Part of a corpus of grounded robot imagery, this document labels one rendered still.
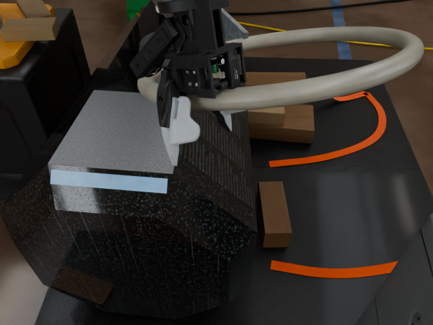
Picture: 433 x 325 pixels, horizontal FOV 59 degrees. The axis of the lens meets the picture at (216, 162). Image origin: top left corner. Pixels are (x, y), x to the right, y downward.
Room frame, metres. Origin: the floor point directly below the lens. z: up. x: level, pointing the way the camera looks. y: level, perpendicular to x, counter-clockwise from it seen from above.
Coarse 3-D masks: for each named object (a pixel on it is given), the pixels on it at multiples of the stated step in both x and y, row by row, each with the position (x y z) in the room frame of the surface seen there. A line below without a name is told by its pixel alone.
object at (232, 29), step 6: (156, 0) 1.09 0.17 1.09; (222, 12) 0.93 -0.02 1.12; (222, 18) 0.93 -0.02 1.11; (228, 18) 0.90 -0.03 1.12; (228, 24) 0.90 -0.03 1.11; (234, 24) 0.87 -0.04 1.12; (228, 30) 0.90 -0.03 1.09; (234, 30) 0.87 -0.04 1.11; (240, 30) 0.84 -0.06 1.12; (246, 30) 0.83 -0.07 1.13; (228, 36) 0.89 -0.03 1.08; (234, 36) 0.87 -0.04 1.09; (240, 36) 0.84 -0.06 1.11; (246, 36) 0.82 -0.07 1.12
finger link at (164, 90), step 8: (168, 72) 0.42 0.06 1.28; (160, 80) 0.41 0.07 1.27; (168, 80) 0.41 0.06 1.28; (160, 88) 0.40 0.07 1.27; (168, 88) 0.40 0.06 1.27; (176, 88) 0.41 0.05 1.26; (160, 96) 0.40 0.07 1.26; (168, 96) 0.40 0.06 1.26; (176, 96) 0.41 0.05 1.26; (160, 104) 0.39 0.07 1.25; (168, 104) 0.39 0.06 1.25; (160, 112) 0.39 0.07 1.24; (168, 112) 0.39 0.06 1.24; (160, 120) 0.38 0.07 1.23; (168, 120) 0.38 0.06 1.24
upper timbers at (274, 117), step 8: (248, 112) 1.68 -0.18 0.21; (256, 112) 1.67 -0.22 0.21; (264, 112) 1.67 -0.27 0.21; (272, 112) 1.67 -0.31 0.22; (280, 112) 1.66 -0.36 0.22; (248, 120) 1.68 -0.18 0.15; (256, 120) 1.67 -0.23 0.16; (264, 120) 1.67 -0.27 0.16; (272, 120) 1.66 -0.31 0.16; (280, 120) 1.66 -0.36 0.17
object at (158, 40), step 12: (168, 24) 0.45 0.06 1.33; (156, 36) 0.46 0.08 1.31; (168, 36) 0.44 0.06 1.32; (144, 48) 0.46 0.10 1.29; (156, 48) 0.45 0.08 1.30; (132, 60) 0.47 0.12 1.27; (144, 60) 0.46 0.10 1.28; (156, 60) 0.46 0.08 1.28; (144, 72) 0.46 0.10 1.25; (156, 72) 0.47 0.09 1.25
